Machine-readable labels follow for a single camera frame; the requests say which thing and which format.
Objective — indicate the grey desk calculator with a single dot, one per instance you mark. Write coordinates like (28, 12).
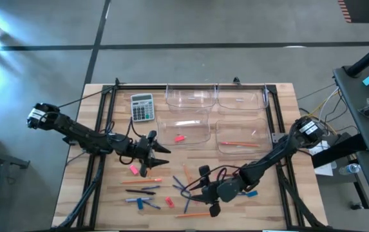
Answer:
(142, 107)

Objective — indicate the striped floor mat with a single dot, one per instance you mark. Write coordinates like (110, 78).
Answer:
(361, 11)

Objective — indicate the red eraser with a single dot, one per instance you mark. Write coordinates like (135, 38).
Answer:
(179, 138)

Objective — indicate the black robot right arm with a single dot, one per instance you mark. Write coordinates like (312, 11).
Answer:
(268, 158)

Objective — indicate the dark blue crayon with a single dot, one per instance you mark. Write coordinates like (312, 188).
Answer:
(180, 187)
(152, 205)
(178, 182)
(150, 187)
(187, 206)

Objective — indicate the orange-red eraser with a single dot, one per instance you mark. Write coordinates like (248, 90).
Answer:
(169, 202)

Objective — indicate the black pen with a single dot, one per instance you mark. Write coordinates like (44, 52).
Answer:
(140, 192)

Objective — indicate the clear plastic bin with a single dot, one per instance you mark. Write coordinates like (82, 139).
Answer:
(242, 100)
(184, 129)
(243, 135)
(190, 100)

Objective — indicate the pink eraser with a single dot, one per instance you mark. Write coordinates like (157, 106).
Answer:
(134, 169)

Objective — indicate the grey side desk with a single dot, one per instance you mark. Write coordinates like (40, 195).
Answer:
(355, 96)

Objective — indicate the clear water bottle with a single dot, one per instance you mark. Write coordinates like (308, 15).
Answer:
(350, 168)

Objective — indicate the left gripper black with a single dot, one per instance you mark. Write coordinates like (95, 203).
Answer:
(144, 149)

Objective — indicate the black floor stand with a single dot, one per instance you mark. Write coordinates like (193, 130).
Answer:
(4, 158)

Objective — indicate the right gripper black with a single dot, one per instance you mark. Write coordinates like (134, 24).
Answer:
(211, 193)

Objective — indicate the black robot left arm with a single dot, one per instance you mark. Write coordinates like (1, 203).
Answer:
(74, 130)

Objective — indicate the black metal table frame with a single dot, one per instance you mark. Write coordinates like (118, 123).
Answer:
(187, 87)

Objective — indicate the white paper sheet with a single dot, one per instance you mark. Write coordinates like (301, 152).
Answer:
(321, 161)

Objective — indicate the black desk beam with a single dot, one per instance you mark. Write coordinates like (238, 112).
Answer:
(338, 149)

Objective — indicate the grey metal bracket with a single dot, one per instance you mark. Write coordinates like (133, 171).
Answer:
(277, 138)

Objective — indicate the blue eraser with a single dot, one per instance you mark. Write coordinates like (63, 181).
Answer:
(252, 193)
(139, 203)

